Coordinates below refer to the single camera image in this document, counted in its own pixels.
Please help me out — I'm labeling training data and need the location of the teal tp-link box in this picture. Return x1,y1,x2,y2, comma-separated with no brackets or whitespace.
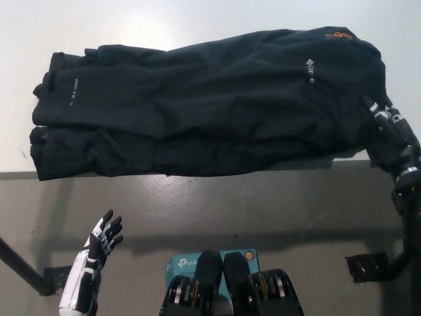
166,249,259,302

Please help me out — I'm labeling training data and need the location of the black jacket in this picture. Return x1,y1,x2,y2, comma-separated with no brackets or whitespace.
29,25,392,181

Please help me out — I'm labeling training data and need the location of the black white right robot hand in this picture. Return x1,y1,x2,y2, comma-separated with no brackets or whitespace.
361,95,421,180

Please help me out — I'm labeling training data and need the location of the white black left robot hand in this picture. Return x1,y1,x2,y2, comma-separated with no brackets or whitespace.
59,209,124,311

